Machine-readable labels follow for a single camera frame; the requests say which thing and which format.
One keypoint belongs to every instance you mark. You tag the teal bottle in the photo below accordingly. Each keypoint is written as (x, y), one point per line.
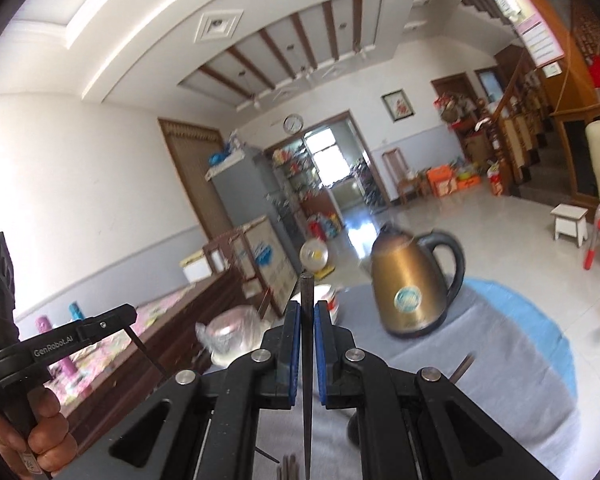
(76, 311)

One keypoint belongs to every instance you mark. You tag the dark wooden chopstick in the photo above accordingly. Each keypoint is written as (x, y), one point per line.
(463, 369)
(147, 352)
(306, 290)

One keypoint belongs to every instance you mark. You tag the yellow electric fan heater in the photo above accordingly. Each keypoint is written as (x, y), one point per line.
(314, 255)

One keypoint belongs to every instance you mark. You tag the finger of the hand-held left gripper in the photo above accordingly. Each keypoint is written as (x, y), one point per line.
(55, 346)

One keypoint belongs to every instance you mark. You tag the wooden pillar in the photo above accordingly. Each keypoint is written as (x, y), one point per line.
(575, 85)

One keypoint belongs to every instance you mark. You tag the person's left hand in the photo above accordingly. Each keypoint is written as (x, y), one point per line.
(55, 430)

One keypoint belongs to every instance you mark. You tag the round wall clock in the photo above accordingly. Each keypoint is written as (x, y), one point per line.
(293, 123)

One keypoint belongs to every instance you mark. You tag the pink bottle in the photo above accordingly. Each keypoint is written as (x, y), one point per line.
(42, 324)

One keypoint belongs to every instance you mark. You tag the glass display shelf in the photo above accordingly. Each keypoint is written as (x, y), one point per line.
(292, 175)

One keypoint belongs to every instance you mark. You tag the pink checkered cloth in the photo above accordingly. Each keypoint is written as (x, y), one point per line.
(110, 350)

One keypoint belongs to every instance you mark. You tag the blue plastic bags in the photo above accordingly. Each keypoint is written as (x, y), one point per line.
(222, 157)

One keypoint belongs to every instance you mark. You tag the wooden stair railing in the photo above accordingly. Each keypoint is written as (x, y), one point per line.
(517, 130)

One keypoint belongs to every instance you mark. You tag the white chest freezer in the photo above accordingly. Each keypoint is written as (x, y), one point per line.
(275, 270)

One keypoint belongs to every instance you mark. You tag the orange cardboard box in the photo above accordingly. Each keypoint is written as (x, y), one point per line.
(441, 180)

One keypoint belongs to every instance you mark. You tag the light wooden chair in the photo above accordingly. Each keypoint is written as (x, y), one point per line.
(397, 170)

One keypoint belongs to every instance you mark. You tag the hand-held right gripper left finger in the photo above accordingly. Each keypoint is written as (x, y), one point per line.
(292, 350)

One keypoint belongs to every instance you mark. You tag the grey refrigerator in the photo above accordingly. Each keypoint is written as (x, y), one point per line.
(250, 195)

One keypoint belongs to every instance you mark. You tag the brown slatted door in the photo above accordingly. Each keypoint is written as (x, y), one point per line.
(195, 170)

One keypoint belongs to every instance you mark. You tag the plastic-bagged steel bowl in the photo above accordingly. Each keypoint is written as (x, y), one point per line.
(230, 330)

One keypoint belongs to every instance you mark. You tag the framed wall picture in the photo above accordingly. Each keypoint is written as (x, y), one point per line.
(397, 105)

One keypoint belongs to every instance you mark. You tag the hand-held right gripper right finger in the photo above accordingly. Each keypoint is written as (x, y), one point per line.
(322, 350)

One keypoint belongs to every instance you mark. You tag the blue table cover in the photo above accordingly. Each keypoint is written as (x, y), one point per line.
(530, 320)

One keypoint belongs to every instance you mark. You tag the dark wooden chair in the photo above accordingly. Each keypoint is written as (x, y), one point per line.
(220, 255)

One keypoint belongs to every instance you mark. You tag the bronze electric kettle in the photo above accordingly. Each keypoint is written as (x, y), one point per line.
(405, 280)

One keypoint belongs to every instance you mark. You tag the small white stool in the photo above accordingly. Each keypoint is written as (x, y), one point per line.
(569, 217)

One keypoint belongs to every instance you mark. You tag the dark wooden sideboard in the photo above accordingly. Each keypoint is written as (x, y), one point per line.
(180, 320)

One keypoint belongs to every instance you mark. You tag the grey tablecloth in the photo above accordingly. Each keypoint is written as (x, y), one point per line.
(430, 410)

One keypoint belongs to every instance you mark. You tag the pink wall calendar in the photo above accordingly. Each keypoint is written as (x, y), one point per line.
(535, 30)

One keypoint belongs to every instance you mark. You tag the hanging bags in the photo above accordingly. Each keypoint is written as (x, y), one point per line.
(452, 107)

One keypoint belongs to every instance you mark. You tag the bundle of dark chopsticks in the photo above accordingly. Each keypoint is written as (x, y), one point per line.
(287, 467)

